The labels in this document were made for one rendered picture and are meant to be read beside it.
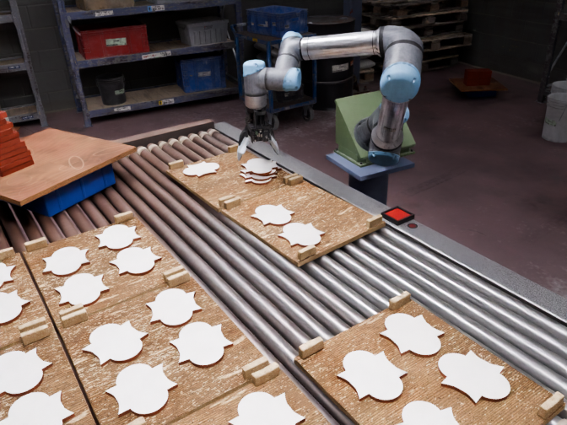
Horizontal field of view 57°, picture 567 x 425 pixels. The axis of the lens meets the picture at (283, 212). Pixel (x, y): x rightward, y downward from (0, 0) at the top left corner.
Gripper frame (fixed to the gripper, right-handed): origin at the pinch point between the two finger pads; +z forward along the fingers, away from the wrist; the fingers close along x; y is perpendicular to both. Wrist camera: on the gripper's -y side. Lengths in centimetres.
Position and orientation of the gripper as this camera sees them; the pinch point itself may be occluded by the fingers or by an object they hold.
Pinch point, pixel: (257, 157)
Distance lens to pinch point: 195.2
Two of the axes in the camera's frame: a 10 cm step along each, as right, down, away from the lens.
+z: 0.3, 8.8, 4.8
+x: 9.5, -1.7, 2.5
